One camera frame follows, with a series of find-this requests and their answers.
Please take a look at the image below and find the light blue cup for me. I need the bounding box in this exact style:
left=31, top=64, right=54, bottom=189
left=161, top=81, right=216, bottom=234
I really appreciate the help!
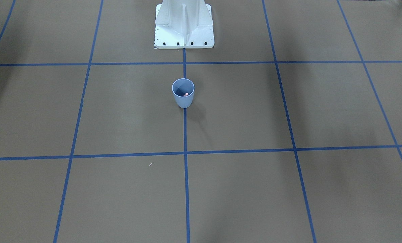
left=171, top=78, right=195, bottom=109

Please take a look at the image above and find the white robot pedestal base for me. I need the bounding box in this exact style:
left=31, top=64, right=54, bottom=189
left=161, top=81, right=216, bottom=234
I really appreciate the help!
left=154, top=0, right=215, bottom=49

